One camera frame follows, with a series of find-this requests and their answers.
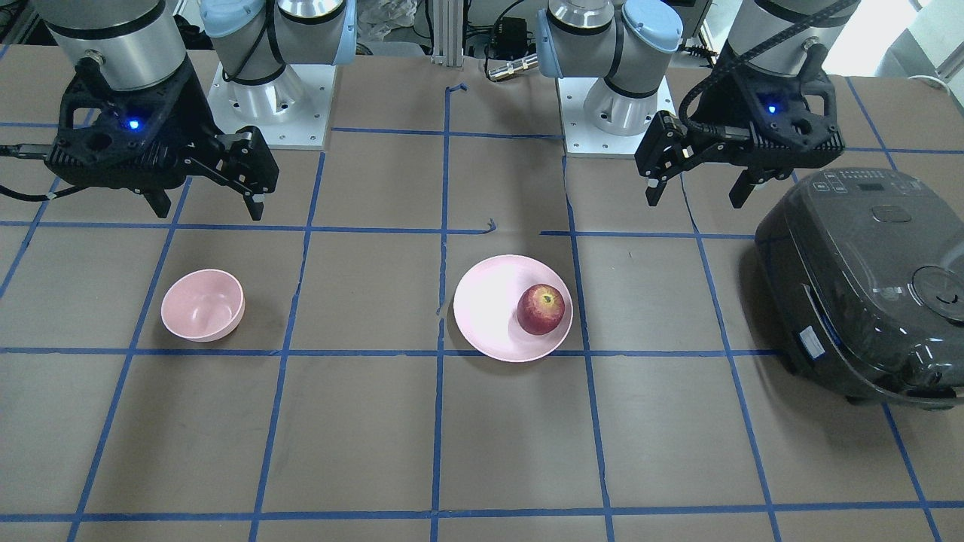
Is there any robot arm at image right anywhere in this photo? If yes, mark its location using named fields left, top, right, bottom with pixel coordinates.
left=535, top=1, right=857, bottom=209

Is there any aluminium frame post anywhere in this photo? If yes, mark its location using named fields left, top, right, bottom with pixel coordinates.
left=429, top=0, right=465, bottom=69

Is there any black power adapter box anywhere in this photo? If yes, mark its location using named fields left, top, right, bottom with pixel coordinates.
left=489, top=17, right=528, bottom=59

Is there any pink plate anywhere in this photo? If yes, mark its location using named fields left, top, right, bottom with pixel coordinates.
left=452, top=254, right=575, bottom=363

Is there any dark grey rice cooker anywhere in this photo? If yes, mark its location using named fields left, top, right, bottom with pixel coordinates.
left=755, top=168, right=963, bottom=410

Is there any metal cylinder connector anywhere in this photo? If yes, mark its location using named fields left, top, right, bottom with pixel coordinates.
left=484, top=53, right=539, bottom=83

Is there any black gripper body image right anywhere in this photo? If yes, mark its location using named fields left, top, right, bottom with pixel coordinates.
left=682, top=47, right=844, bottom=175

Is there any pink bowl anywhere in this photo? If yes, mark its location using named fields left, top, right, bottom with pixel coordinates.
left=160, top=269, right=246, bottom=343

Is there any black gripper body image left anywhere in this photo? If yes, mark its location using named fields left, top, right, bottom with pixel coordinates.
left=43, top=56, right=227, bottom=193

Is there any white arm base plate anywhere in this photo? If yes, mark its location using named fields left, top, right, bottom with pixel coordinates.
left=557, top=77, right=676, bottom=159
left=207, top=65, right=338, bottom=151

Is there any red apple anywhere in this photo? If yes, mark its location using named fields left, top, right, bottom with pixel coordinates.
left=516, top=282, right=566, bottom=336

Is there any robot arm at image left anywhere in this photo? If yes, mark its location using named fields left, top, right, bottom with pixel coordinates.
left=2, top=1, right=357, bottom=221

